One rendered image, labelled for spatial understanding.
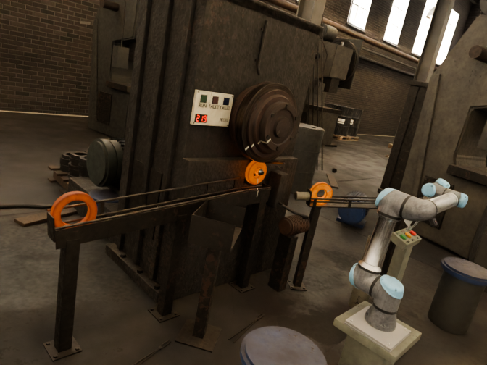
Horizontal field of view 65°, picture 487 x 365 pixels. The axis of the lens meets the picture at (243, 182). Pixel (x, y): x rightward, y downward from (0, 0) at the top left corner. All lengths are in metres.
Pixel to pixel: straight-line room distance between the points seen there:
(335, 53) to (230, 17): 8.03
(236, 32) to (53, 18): 6.05
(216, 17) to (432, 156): 3.20
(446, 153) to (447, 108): 0.48
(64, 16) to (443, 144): 6.46
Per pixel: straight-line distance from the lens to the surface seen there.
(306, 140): 4.99
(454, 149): 4.57
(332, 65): 10.09
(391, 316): 2.07
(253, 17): 2.29
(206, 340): 2.19
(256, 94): 2.15
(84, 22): 8.20
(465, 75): 4.65
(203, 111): 2.10
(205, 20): 2.07
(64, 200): 1.73
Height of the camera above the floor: 1.35
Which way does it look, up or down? 15 degrees down
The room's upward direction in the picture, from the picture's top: 11 degrees clockwise
